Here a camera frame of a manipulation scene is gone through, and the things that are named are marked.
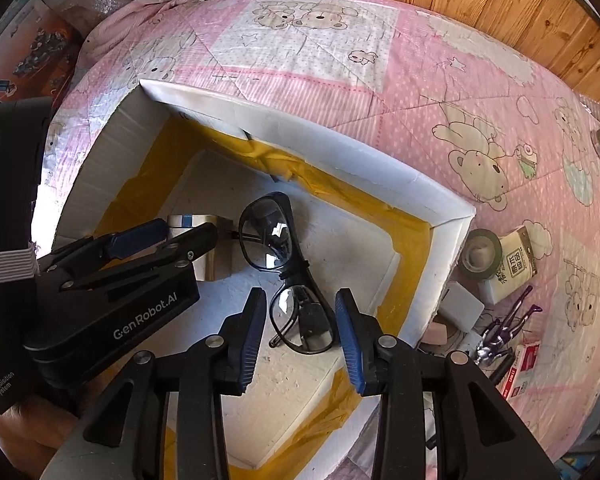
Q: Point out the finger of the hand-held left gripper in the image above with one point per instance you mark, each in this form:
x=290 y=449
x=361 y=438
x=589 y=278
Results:
x=135 y=239
x=180 y=255

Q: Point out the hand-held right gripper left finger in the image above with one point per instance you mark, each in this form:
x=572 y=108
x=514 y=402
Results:
x=252 y=340

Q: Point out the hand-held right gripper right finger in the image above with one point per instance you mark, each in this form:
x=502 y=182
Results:
x=347 y=340

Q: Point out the small tan box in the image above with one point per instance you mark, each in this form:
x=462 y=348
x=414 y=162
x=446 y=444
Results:
x=220 y=255

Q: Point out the white cardboard box tray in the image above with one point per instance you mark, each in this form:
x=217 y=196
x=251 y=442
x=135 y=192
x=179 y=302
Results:
x=330 y=270

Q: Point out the black safety glasses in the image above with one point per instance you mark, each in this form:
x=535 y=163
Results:
x=300 y=270

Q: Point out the pink stapler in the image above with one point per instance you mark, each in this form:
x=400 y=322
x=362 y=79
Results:
x=436 y=334

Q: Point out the white rectangular block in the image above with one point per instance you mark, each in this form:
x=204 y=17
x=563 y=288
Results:
x=460 y=305

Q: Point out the purple toy figurine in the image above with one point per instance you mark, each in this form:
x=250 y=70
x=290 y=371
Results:
x=500 y=332

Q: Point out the black marker pen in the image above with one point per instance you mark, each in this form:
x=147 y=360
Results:
x=502 y=367

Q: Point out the green tape roll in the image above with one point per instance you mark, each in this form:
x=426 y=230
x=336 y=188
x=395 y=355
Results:
x=496 y=260

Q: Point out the red and white staple box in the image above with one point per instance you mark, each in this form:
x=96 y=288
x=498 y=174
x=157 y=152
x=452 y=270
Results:
x=522 y=365

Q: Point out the beige tissue pack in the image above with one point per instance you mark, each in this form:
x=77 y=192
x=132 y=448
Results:
x=515 y=260

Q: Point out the person's left forearm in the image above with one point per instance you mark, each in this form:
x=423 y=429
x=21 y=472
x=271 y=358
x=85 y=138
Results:
x=20 y=425

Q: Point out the pink bear printed blanket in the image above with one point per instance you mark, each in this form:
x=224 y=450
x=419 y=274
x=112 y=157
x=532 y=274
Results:
x=330 y=100

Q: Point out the robot toy box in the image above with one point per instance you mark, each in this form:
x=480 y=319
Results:
x=40 y=45

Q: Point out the bubble wrap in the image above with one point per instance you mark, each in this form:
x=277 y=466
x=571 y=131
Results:
x=90 y=5

